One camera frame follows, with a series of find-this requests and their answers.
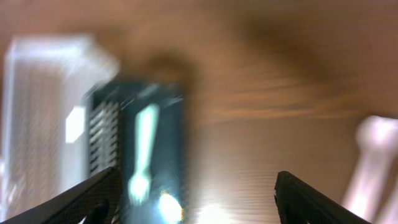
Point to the white plastic spoon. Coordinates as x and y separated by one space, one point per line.
377 141

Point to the mint green plastic fork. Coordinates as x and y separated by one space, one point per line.
146 122

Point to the white label in clear basket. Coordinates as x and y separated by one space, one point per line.
74 124

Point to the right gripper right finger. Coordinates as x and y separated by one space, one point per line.
299 203

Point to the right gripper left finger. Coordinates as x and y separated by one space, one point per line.
95 200

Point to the dark green plastic basket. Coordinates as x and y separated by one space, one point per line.
111 110

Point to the clear plastic perforated basket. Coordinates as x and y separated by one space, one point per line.
45 77

